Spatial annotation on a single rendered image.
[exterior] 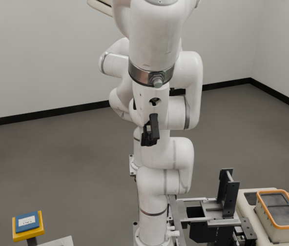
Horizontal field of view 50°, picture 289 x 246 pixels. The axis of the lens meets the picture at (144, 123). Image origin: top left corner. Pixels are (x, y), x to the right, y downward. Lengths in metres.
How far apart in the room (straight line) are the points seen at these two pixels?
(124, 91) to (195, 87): 0.46
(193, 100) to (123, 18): 0.27
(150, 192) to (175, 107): 0.33
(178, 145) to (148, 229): 0.34
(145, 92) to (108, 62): 0.67
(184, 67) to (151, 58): 0.25
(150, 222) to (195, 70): 0.56
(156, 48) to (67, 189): 2.79
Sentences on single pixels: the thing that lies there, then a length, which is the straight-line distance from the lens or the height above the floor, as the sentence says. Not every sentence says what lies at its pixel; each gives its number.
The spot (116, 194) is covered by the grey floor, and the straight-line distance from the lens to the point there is 3.04.
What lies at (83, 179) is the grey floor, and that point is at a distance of 3.24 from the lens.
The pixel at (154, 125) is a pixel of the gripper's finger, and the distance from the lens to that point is 0.53.
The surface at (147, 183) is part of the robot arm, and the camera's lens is 0.95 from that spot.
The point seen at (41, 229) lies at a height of 0.95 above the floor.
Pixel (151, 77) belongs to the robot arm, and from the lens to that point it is 0.47.
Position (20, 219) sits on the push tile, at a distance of 1.57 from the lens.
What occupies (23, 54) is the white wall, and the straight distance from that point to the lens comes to 4.18.
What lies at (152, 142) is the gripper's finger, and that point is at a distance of 0.59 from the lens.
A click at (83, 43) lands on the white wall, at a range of 4.23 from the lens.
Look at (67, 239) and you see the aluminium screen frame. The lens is 1.40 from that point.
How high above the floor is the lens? 2.04
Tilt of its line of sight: 29 degrees down
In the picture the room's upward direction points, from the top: straight up
